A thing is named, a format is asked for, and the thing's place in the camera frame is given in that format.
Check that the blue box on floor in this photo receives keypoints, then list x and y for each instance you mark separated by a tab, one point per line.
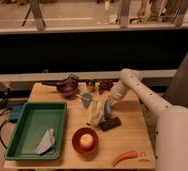
15	113

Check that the grey folded cloth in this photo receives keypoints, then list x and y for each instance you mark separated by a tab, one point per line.
47	142

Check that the orange carrot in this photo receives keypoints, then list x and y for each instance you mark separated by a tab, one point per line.
123	156

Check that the yellow round fruit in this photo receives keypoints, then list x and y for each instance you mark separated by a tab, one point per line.
86	141

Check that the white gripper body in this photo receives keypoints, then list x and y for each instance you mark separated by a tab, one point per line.
117	92

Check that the red-brown bowl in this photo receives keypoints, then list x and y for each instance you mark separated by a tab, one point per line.
76	141

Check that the black rectangular block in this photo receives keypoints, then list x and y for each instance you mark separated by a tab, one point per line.
110	124

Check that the purple pot with handle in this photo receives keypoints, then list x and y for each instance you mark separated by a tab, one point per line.
66	87

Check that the green plastic tray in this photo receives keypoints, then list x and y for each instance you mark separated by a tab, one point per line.
35	119

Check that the blue-grey small scoop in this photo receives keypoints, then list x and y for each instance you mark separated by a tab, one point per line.
86	99

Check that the blue sponge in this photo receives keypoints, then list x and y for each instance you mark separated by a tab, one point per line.
107	110

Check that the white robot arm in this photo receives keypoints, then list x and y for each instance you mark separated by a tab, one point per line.
172	121

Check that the dark grape bunch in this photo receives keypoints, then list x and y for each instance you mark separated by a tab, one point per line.
105	85

